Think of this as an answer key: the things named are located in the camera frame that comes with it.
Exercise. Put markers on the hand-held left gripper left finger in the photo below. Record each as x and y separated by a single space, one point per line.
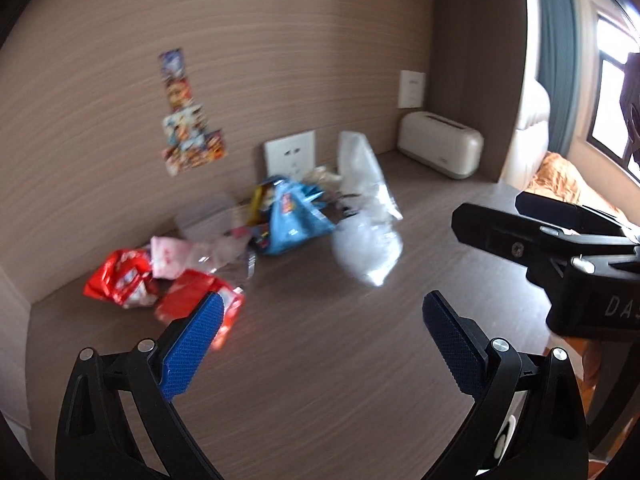
195 345

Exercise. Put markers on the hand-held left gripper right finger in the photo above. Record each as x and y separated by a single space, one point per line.
452 345

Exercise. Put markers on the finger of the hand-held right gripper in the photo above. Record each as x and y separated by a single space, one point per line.
495 230
560 212

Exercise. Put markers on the red snack bag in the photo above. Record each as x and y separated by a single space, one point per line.
187 295
117 277

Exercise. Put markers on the pink snack wrapper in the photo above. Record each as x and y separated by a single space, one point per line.
170 257

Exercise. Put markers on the clear crinkled wrapper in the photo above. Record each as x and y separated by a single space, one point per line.
227 257

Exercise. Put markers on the clear plastic container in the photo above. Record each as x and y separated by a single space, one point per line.
202 215

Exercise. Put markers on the tall clear plastic bag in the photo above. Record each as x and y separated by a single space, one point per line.
362 170

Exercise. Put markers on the yellow snack wrapper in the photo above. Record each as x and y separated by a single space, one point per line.
257 202

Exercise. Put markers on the blue snack bag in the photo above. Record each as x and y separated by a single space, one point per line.
292 217

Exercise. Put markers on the orange blanket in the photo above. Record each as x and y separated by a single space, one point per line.
565 180

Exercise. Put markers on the white padded headboard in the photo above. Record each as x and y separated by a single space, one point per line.
532 125

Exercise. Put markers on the cream tissue box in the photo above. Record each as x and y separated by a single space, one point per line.
440 142

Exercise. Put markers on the window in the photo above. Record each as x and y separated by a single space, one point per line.
607 110

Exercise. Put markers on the grey-blue curtain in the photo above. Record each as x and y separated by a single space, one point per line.
555 35

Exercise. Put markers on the colourful sticker strip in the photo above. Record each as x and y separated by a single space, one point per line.
185 130

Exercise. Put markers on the white wall socket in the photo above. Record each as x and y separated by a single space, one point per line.
290 152
412 89

